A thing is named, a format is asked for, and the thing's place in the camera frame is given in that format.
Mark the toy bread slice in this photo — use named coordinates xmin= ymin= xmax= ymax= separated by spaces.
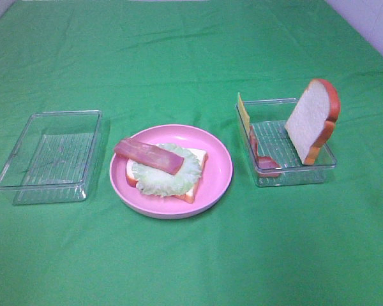
xmin=125 ymin=148 xmax=209 ymax=204
xmin=285 ymin=78 xmax=341 ymax=165

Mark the toy bacon strip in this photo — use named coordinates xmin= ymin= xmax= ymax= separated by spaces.
xmin=249 ymin=125 xmax=280 ymax=178
xmin=114 ymin=138 xmax=184 ymax=175

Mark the yellow toy cheese slice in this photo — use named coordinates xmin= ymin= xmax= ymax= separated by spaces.
xmin=237 ymin=92 xmax=250 ymax=135

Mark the toy lettuce leaf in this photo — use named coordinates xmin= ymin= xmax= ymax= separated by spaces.
xmin=131 ymin=143 xmax=202 ymax=198

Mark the clear plastic box right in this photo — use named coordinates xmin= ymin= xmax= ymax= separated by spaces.
xmin=236 ymin=98 xmax=336 ymax=187

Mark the clear plastic box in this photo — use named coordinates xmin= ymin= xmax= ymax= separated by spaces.
xmin=236 ymin=98 xmax=336 ymax=187
xmin=0 ymin=110 xmax=102 ymax=205

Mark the pink plate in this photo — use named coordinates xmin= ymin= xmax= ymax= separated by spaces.
xmin=109 ymin=124 xmax=233 ymax=219

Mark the clear plastic box left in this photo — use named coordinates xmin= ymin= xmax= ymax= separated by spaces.
xmin=0 ymin=110 xmax=102 ymax=205

